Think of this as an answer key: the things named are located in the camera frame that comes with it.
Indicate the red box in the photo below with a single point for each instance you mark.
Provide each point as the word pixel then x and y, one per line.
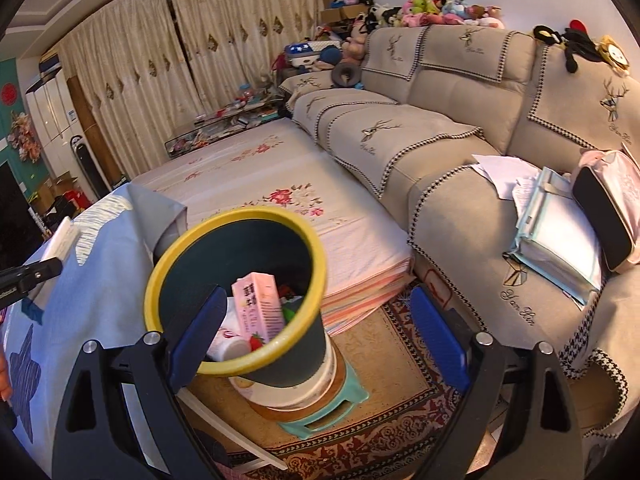
pixel 79 200

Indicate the white round container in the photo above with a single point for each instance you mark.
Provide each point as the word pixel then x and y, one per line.
pixel 280 397

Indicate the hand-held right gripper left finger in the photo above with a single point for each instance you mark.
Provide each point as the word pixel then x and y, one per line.
pixel 197 340

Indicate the white bottle with green label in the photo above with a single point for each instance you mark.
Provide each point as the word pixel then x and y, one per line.
pixel 225 345

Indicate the dark bin with yellow rim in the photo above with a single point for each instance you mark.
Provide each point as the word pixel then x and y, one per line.
pixel 300 360

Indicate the pink and black bag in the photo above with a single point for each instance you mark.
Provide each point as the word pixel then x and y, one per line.
pixel 605 210

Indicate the stack of folders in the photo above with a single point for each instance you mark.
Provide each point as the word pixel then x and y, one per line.
pixel 555 240

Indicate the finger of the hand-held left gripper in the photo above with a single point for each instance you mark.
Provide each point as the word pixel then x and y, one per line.
pixel 30 275

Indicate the yellow lion plush toy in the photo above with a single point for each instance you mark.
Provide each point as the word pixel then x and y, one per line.
pixel 614 55

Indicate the large curved television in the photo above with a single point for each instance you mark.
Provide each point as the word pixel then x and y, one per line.
pixel 17 210

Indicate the dark neck pillow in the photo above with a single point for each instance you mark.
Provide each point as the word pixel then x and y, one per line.
pixel 347 74

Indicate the beige embroidered curtain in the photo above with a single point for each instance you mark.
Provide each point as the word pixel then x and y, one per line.
pixel 240 25
pixel 130 70

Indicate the pile of plush toys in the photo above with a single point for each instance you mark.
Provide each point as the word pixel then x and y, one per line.
pixel 440 12

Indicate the loose white papers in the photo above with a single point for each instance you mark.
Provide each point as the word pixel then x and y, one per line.
pixel 500 172

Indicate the green plastic stool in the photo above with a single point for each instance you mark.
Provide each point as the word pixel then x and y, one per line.
pixel 340 410

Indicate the black tower fan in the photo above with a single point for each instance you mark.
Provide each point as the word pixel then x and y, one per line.
pixel 84 170

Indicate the pink milk carton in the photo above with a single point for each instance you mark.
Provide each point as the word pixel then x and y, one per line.
pixel 255 305

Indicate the glass coffee table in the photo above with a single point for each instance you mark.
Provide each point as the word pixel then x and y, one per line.
pixel 225 125

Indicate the open cardboard box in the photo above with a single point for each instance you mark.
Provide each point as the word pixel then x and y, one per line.
pixel 52 190

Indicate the hanging flower decoration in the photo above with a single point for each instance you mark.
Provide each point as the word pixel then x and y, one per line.
pixel 24 137

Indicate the red round ornament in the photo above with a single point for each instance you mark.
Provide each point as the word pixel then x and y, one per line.
pixel 7 94

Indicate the red snack packet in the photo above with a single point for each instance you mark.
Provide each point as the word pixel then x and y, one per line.
pixel 286 292

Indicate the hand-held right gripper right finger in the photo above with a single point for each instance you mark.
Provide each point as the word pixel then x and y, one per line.
pixel 440 340

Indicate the floral mattress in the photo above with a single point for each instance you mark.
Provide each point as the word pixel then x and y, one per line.
pixel 280 240

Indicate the black mouse plush toy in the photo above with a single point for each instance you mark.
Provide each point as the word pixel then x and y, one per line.
pixel 570 45

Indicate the blue and white bag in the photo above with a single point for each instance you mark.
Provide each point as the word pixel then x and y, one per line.
pixel 305 54

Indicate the beige sofa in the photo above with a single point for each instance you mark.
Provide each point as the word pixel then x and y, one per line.
pixel 450 135

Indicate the patterned rug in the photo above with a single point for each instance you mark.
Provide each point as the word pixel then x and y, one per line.
pixel 390 440

